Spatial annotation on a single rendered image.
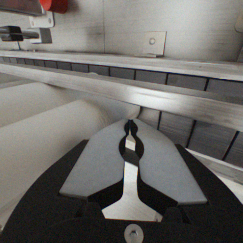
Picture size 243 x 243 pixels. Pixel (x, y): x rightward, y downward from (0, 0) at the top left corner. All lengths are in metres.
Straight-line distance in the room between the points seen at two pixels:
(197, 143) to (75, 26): 0.28
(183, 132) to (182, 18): 0.13
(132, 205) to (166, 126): 0.21
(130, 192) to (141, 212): 0.05
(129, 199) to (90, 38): 0.32
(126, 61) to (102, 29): 0.10
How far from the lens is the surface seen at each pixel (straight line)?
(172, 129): 0.18
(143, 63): 0.17
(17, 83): 0.25
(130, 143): 0.16
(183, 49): 0.20
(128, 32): 0.23
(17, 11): 0.37
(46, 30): 0.27
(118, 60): 0.19
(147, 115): 0.18
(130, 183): 0.28
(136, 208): 0.33
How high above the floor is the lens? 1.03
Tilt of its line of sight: 48 degrees down
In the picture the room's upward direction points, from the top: 126 degrees counter-clockwise
